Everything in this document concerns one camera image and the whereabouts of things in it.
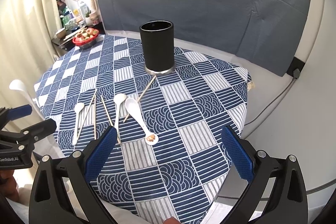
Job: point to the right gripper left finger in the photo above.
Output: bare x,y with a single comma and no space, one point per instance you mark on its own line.
49,201

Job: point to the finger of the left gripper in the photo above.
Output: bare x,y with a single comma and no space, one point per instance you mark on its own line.
28,135
12,114

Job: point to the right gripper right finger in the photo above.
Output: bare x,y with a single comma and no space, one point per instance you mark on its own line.
287,202

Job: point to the white ceramic spoon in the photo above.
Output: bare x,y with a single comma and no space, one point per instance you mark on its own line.
118,100
78,108

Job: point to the white spoon with food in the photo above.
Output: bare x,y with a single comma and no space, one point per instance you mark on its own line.
134,110

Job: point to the person right hand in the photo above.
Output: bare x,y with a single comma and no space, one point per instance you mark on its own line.
171,220

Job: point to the red fruit bowl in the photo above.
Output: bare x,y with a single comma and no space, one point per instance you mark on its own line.
85,37

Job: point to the blue patterned tablecloth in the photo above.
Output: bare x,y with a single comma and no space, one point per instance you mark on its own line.
180,175

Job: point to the black utensil holder cup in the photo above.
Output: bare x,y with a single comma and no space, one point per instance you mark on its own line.
157,39

